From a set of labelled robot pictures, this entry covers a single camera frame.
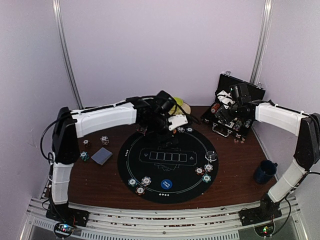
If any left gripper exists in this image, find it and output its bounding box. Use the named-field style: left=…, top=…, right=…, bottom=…
left=145, top=113, right=180, bottom=150

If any blue fifty chip top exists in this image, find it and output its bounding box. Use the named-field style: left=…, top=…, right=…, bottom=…
left=185, top=127, right=193, bottom=133

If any blue ten chip bottom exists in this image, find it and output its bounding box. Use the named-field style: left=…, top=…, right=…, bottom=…
left=141, top=176, right=152, bottom=186

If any green fifty chip bottom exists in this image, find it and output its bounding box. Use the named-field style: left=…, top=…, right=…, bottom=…
left=127, top=178, right=138, bottom=187

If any black hundred chip bottom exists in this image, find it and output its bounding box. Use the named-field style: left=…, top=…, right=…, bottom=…
left=135, top=186, right=146, bottom=196

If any green chip stack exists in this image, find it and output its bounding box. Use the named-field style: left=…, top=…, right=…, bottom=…
left=80, top=151, right=90, bottom=162

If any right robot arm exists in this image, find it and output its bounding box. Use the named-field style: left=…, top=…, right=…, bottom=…
left=215, top=82, right=320, bottom=225

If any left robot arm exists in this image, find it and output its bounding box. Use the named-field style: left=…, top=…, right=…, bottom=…
left=43, top=90, right=193, bottom=226

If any red triangular token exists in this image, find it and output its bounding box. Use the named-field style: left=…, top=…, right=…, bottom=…
left=136, top=126, right=147, bottom=136

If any black poker chip case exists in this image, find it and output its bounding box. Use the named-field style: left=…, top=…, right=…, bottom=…
left=200, top=73, right=266, bottom=143

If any green plastic bowl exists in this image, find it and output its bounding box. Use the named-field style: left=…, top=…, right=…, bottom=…
left=173, top=97, right=184, bottom=106

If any beige bird plate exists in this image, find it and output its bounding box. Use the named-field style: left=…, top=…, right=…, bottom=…
left=176, top=102, right=191, bottom=115

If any round black poker mat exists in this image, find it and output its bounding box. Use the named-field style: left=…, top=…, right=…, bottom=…
left=117, top=127, right=219, bottom=204

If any clear dealer button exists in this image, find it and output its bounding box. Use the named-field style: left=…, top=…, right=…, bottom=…
left=205, top=150, right=218, bottom=162

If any blue small blind button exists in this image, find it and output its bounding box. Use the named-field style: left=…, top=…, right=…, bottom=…
left=160, top=179, right=173, bottom=191

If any dark blue mug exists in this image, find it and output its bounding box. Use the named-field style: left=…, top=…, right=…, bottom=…
left=253, top=160, right=278, bottom=185

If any right aluminium post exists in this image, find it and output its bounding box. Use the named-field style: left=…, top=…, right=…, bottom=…
left=249, top=0, right=274, bottom=85

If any aluminium post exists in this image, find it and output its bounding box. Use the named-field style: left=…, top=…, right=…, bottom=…
left=52, top=0, right=84, bottom=109
left=249, top=0, right=274, bottom=85

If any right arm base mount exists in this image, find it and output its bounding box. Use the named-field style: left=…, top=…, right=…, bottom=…
left=238, top=207, right=282, bottom=237

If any aluminium front rail frame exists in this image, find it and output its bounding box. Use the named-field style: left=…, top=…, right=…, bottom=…
left=17, top=197, right=311, bottom=240

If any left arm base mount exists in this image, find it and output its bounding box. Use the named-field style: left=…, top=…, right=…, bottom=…
left=45, top=208, right=90, bottom=240

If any left aluminium post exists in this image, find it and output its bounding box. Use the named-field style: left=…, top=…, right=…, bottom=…
left=52, top=0, right=84, bottom=109

